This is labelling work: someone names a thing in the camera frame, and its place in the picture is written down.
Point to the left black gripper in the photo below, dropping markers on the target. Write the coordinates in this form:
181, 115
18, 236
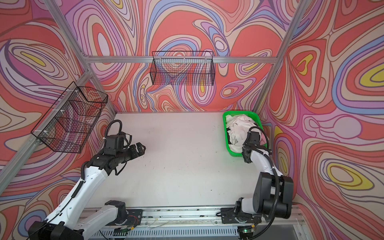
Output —
135, 153

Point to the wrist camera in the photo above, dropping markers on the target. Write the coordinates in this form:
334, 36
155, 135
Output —
115, 142
253, 138

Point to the pink cloth in basket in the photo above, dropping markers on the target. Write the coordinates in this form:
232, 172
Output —
263, 140

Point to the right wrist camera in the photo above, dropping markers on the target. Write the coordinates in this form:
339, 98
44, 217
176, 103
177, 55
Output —
253, 138

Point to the black wire basket back wall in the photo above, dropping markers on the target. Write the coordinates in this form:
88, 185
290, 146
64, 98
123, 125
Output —
183, 68

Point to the black wire basket left wall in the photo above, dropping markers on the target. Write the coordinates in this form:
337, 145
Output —
68, 124

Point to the green plastic laundry basket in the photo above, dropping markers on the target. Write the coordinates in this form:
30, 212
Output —
252, 115

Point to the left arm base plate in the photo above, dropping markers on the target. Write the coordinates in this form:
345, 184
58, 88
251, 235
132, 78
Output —
133, 218

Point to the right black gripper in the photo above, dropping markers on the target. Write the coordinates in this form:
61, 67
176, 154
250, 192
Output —
247, 158

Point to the black wire basket wall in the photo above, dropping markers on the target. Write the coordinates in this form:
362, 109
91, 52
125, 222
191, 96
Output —
68, 124
183, 68

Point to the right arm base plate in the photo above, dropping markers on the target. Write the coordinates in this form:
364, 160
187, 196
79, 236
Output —
230, 216

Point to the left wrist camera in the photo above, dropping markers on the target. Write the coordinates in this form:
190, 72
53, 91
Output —
115, 142

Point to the white t shirt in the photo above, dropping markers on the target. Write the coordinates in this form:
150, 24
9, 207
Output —
237, 128

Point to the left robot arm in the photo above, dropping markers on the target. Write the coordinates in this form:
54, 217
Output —
64, 223

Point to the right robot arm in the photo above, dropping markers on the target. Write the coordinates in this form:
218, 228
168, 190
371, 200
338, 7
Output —
273, 194

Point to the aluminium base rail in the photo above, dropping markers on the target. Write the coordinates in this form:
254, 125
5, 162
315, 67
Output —
200, 221

